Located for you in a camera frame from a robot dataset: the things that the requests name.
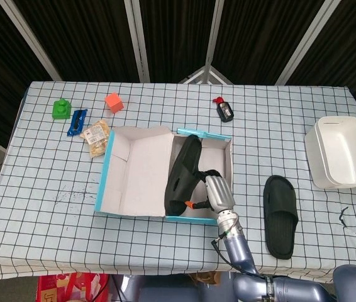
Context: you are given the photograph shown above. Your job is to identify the metal screen foot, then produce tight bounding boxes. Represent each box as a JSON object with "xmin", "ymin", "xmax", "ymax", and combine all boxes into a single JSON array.
[{"xmin": 179, "ymin": 65, "xmax": 234, "ymax": 85}]

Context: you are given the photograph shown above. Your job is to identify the green toy block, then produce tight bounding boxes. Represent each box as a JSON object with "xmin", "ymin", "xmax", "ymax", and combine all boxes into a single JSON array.
[{"xmin": 52, "ymin": 98, "xmax": 72, "ymax": 121}]

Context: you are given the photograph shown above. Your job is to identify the black slipper with tag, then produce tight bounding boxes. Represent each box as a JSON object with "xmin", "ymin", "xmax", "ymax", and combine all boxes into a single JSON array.
[{"xmin": 164, "ymin": 134, "xmax": 204, "ymax": 218}]

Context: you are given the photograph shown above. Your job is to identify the brown paper bag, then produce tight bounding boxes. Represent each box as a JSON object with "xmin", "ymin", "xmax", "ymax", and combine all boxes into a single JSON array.
[{"xmin": 190, "ymin": 272, "xmax": 221, "ymax": 286}]

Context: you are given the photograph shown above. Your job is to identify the light blue shoe box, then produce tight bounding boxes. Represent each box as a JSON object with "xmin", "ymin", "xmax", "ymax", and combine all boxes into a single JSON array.
[{"xmin": 94, "ymin": 125, "xmax": 233, "ymax": 226}]

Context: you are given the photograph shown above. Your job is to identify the orange cube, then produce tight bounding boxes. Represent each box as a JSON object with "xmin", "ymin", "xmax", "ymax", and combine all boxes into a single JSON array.
[{"xmin": 104, "ymin": 92, "xmax": 125, "ymax": 114}]

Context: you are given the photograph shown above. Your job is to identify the white plastic bin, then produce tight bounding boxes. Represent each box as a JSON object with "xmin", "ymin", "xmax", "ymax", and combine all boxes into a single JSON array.
[
  {"xmin": 303, "ymin": 121, "xmax": 356, "ymax": 190},
  {"xmin": 314, "ymin": 115, "xmax": 356, "ymax": 185}
]

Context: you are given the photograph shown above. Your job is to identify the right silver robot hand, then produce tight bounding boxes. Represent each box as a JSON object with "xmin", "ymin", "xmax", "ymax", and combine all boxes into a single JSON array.
[{"xmin": 185, "ymin": 169, "xmax": 236, "ymax": 216}]

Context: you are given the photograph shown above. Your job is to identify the dark folding screen white frames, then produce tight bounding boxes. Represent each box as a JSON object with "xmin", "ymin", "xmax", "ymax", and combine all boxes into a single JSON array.
[{"xmin": 0, "ymin": 0, "xmax": 356, "ymax": 152}]

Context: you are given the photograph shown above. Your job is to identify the checked light blue tablecloth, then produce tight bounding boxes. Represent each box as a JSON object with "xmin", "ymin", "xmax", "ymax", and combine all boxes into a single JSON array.
[{"xmin": 0, "ymin": 81, "xmax": 356, "ymax": 282}]

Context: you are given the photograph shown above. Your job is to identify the clear bag of nuts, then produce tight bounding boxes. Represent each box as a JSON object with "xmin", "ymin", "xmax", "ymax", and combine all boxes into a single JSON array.
[{"xmin": 79, "ymin": 119, "xmax": 111, "ymax": 159}]

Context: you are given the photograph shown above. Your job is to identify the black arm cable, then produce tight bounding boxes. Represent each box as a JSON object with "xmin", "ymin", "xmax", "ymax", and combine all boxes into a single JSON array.
[{"xmin": 211, "ymin": 216, "xmax": 267, "ymax": 281}]

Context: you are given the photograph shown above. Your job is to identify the black bottle with red cap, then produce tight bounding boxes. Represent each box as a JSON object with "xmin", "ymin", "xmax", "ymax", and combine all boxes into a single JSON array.
[{"xmin": 212, "ymin": 96, "xmax": 235, "ymax": 123}]

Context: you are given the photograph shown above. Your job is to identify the red patterned bag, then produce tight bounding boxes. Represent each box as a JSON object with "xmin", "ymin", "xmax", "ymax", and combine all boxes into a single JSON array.
[{"xmin": 36, "ymin": 272, "xmax": 109, "ymax": 302}]

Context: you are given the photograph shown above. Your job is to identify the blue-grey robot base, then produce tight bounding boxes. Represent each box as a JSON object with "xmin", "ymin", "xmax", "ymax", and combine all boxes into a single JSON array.
[{"xmin": 111, "ymin": 273, "xmax": 238, "ymax": 302}]

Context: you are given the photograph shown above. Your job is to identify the blue snack wrapper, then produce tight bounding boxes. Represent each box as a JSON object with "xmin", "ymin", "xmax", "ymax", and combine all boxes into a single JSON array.
[{"xmin": 67, "ymin": 108, "xmax": 88, "ymax": 137}]

